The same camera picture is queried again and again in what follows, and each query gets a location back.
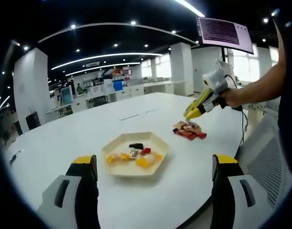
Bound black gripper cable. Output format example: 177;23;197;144
231;104;249;145

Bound pile of food snacks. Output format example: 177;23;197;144
172;120;207;140

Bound wide white square pillar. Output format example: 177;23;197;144
13;47;49;131

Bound long white office counter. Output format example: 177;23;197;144
47;80;187;115

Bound round ceiling downlights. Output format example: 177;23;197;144
1;10;277;74

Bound person's right hand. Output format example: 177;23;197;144
219;88;243;110

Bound cream hexagonal container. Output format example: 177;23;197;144
102;131;170;178

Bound grey mesh office chair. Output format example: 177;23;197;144
233;115;292;210

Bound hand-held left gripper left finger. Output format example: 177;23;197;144
37;155;101;229

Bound small black cable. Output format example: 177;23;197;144
9;149;24;165

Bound black cabinet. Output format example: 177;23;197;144
26;111;41;131

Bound large dark-screen monitor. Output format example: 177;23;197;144
196;17;254;54

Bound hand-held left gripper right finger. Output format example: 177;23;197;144
210;154;275;229

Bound white-framed display panel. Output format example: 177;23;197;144
60;87;74;105

